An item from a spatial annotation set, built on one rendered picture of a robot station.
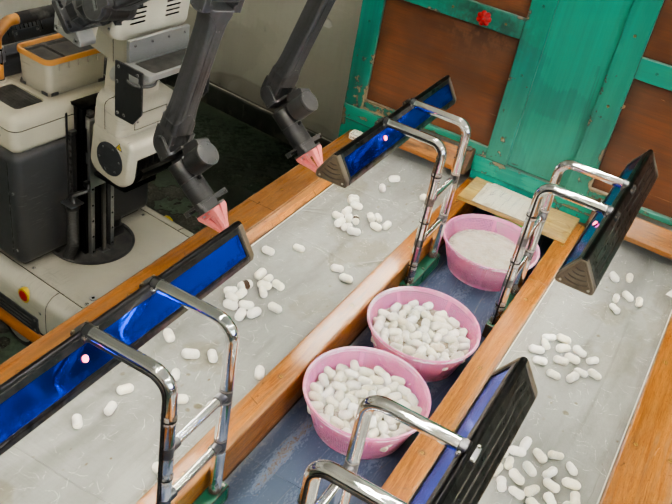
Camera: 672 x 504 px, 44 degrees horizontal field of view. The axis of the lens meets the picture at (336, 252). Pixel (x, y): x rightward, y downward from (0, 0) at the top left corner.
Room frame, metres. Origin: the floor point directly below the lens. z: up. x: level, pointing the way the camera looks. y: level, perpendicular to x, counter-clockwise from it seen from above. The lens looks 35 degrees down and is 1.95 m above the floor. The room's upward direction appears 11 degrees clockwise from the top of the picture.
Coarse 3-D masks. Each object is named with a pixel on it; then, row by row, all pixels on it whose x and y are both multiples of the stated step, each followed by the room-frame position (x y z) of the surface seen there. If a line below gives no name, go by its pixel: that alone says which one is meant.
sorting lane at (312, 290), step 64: (384, 192) 2.09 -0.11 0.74; (256, 256) 1.66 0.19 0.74; (320, 256) 1.71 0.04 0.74; (384, 256) 1.77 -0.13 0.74; (192, 320) 1.38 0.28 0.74; (256, 320) 1.42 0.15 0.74; (320, 320) 1.46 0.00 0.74; (192, 384) 1.19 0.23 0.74; (256, 384) 1.22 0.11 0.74; (64, 448) 0.97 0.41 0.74; (128, 448) 1.00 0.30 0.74
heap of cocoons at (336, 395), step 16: (336, 368) 1.32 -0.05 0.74; (352, 368) 1.33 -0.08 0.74; (368, 368) 1.33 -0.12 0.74; (320, 384) 1.27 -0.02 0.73; (336, 384) 1.26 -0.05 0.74; (352, 384) 1.27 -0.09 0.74; (368, 384) 1.29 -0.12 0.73; (384, 384) 1.30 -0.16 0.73; (400, 384) 1.31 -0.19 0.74; (320, 400) 1.22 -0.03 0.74; (336, 400) 1.22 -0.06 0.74; (352, 400) 1.23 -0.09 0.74; (400, 400) 1.25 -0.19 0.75; (416, 400) 1.26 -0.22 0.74; (336, 416) 1.19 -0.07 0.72; (352, 416) 1.19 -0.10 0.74; (384, 416) 1.20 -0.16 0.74; (368, 432) 1.15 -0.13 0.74; (384, 432) 1.16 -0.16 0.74; (400, 432) 1.17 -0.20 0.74; (384, 448) 1.13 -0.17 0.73
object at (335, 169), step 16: (448, 80) 2.12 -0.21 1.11; (416, 96) 1.96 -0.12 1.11; (432, 96) 2.02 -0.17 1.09; (448, 96) 2.09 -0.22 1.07; (400, 112) 1.85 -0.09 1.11; (416, 112) 1.92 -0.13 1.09; (416, 128) 1.88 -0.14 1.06; (352, 144) 1.63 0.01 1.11; (368, 144) 1.69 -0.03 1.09; (384, 144) 1.74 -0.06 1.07; (400, 144) 1.80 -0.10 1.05; (336, 160) 1.57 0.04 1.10; (352, 160) 1.61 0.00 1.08; (368, 160) 1.66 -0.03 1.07; (320, 176) 1.58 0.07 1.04; (336, 176) 1.57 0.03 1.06; (352, 176) 1.58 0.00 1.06
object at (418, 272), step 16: (432, 112) 1.88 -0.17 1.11; (448, 112) 1.88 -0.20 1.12; (384, 128) 1.76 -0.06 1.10; (400, 128) 1.75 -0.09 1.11; (464, 128) 1.85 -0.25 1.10; (432, 144) 1.71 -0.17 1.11; (464, 144) 1.84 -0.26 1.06; (432, 176) 1.71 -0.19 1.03; (432, 192) 1.71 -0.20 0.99; (448, 192) 1.84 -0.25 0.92; (432, 208) 1.71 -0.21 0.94; (448, 208) 1.84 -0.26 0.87; (432, 224) 1.80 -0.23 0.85; (416, 240) 1.71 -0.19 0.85; (432, 240) 1.85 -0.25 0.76; (416, 256) 1.71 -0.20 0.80; (432, 256) 1.84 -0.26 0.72; (416, 272) 1.76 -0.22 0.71
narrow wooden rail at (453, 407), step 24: (576, 240) 2.00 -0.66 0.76; (552, 264) 1.85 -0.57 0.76; (528, 288) 1.72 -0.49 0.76; (504, 312) 1.60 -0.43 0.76; (528, 312) 1.62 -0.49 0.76; (504, 336) 1.51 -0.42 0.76; (480, 360) 1.40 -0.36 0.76; (456, 384) 1.31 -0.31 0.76; (480, 384) 1.33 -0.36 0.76; (456, 408) 1.24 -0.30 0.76; (408, 456) 1.09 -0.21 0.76; (432, 456) 1.10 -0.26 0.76; (408, 480) 1.03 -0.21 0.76
